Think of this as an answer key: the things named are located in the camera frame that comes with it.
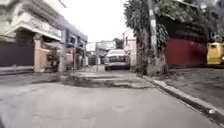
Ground white vehicle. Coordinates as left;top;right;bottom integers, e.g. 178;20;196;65
103;49;131;72

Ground distant buildings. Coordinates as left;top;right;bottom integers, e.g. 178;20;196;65
85;37;125;66

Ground grey concrete road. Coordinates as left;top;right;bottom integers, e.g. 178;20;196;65
0;65;224;128

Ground tree with hanging foliage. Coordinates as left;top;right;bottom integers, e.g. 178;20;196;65
123;0;208;75

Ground grey pole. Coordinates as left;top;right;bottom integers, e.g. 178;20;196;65
58;28;68;74

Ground raised concrete sidewalk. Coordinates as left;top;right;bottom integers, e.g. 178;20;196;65
142;66;224;125

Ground building with brown gate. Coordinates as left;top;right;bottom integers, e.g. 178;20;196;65
0;0;89;74

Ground yellow vehicle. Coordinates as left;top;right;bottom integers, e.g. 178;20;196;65
206;41;224;66

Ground red wall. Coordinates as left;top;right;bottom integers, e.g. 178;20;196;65
164;37;208;69

